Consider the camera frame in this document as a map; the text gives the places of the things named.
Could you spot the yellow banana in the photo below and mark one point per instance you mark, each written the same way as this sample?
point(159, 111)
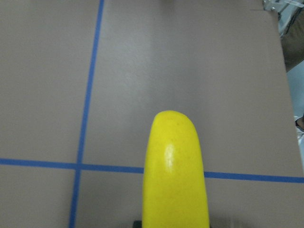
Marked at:
point(174, 192)

